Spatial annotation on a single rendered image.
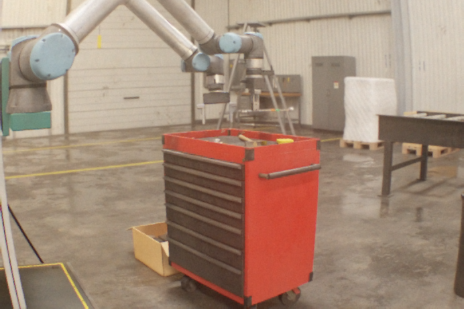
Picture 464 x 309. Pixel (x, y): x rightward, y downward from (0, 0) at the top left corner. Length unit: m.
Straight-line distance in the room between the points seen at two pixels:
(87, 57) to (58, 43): 11.13
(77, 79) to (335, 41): 6.81
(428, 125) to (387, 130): 0.54
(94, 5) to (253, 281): 1.43
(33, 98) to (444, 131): 3.97
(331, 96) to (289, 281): 9.13
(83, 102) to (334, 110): 6.45
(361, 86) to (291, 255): 6.63
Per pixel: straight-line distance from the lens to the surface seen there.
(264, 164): 2.09
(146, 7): 2.19
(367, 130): 8.71
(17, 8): 12.24
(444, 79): 10.15
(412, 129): 4.90
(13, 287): 1.91
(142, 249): 3.21
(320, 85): 11.53
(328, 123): 11.41
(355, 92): 8.80
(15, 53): 1.64
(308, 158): 2.29
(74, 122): 12.45
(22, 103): 1.60
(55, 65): 1.45
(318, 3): 12.40
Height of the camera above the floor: 1.22
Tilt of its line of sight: 6 degrees down
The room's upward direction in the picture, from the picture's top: 1 degrees counter-clockwise
